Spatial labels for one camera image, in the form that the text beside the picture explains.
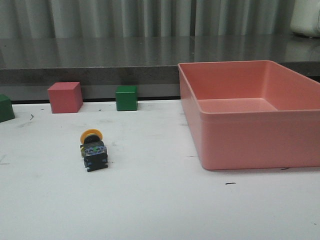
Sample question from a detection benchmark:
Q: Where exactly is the pink cube block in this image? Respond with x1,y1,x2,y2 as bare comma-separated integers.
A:
47,82,83,114

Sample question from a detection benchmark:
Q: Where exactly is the white appliance on counter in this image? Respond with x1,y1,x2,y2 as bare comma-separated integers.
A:
290,0,320,38

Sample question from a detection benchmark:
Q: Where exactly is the grey stone counter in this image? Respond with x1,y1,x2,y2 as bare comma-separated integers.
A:
0,34,320,103

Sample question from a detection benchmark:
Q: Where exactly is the yellow mushroom push button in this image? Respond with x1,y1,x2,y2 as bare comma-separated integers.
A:
79,128,108,172

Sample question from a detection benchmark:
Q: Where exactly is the grey curtain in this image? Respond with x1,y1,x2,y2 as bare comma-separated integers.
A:
0,0,295,39

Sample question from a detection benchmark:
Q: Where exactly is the pink plastic bin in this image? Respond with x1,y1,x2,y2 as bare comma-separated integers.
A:
178,60,320,170

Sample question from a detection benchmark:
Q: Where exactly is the green block at left edge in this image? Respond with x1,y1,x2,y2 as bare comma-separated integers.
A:
0,94,15,123

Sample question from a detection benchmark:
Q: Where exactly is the green cube block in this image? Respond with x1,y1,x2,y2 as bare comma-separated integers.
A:
115,85,138,111

